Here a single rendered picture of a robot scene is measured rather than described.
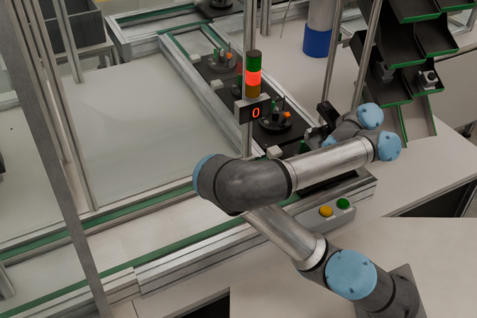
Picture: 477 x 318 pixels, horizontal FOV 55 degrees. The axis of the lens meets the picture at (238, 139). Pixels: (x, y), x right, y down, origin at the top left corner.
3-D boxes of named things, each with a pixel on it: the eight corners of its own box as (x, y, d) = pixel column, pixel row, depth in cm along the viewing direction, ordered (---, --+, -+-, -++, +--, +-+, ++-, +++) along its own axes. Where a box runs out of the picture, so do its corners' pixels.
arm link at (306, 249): (344, 302, 124) (204, 192, 100) (309, 282, 137) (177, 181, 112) (365, 263, 127) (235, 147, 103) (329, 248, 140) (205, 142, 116)
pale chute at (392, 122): (400, 148, 172) (407, 147, 168) (369, 155, 169) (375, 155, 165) (384, 76, 173) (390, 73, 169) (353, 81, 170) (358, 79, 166)
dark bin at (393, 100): (410, 103, 160) (421, 92, 154) (377, 109, 157) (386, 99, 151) (380, 38, 171) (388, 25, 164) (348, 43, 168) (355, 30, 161)
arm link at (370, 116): (355, 113, 125) (373, 94, 128) (335, 123, 136) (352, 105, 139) (373, 135, 126) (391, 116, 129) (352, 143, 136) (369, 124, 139)
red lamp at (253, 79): (263, 83, 147) (264, 70, 144) (249, 87, 145) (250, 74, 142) (255, 75, 150) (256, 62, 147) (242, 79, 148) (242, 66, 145)
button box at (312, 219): (354, 219, 158) (358, 207, 154) (303, 242, 150) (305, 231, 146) (341, 205, 162) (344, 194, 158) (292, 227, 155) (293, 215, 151)
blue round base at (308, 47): (336, 54, 248) (341, 28, 238) (312, 60, 243) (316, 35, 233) (319, 41, 259) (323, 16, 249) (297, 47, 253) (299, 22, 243)
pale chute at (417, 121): (429, 136, 178) (437, 135, 173) (400, 143, 175) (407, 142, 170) (414, 66, 179) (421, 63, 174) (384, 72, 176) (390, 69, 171)
